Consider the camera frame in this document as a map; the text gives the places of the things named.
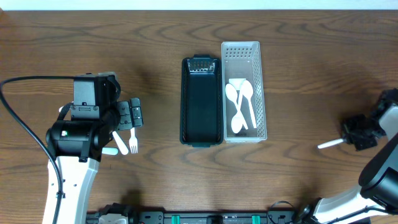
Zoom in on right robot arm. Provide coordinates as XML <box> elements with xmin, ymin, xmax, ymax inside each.
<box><xmin>294</xmin><ymin>89</ymin><xmax>397</xmax><ymax>223</ymax></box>

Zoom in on white fork tines down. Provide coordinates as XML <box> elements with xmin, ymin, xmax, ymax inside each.
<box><xmin>129</xmin><ymin>128</ymin><xmax>138</xmax><ymax>154</ymax></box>

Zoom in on white spoon thin handle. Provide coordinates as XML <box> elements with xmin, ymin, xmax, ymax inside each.
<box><xmin>229</xmin><ymin>87</ymin><xmax>244</xmax><ymax>134</ymax></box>

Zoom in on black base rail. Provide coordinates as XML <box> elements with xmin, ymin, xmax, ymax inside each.
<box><xmin>85</xmin><ymin>201</ymin><xmax>312</xmax><ymax>224</ymax></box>

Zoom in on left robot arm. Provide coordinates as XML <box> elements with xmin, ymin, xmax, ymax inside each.
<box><xmin>43</xmin><ymin>72</ymin><xmax>144</xmax><ymax>223</ymax></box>

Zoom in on white fork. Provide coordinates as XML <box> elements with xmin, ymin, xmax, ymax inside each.
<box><xmin>112</xmin><ymin>131</ymin><xmax>129</xmax><ymax>156</ymax></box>
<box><xmin>102</xmin><ymin>147</ymin><xmax>119</xmax><ymax>156</ymax></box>

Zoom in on clear plastic basket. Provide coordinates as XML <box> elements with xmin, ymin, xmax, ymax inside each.
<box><xmin>221</xmin><ymin>41</ymin><xmax>267</xmax><ymax>143</ymax></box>

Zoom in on black plastic basket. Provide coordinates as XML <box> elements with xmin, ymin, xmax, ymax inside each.
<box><xmin>180</xmin><ymin>55</ymin><xmax>223</xmax><ymax>147</ymax></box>

